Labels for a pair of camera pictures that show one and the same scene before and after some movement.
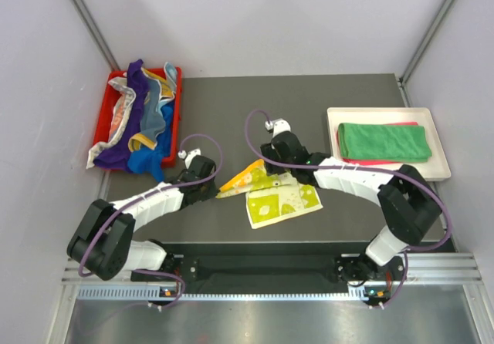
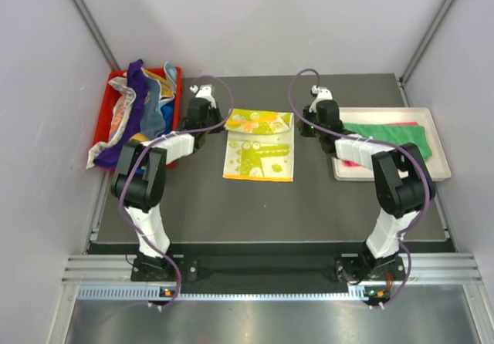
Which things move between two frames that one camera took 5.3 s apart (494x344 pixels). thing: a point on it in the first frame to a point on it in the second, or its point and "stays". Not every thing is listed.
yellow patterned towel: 271,197 to 258,145
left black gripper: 210,193 to 218,117
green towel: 384,143 stays
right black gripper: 274,168 to 302,127
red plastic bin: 109,95 stays
